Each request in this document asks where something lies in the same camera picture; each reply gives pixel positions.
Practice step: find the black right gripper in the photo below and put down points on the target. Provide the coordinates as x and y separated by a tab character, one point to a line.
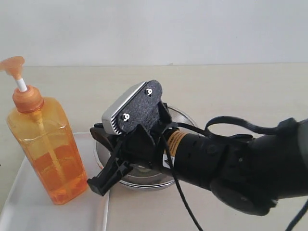
142	147

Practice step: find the white plastic tray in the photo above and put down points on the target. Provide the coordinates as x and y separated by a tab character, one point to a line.
29	208

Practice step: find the steel mesh colander bowl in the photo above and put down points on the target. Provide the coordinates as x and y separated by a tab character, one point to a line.
140	178

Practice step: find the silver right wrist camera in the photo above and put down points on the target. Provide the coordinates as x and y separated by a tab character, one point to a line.
139	105

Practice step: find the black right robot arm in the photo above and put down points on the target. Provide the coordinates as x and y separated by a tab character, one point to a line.
246	173

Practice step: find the orange dish soap pump bottle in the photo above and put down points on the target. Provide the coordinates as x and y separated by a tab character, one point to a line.
41	127

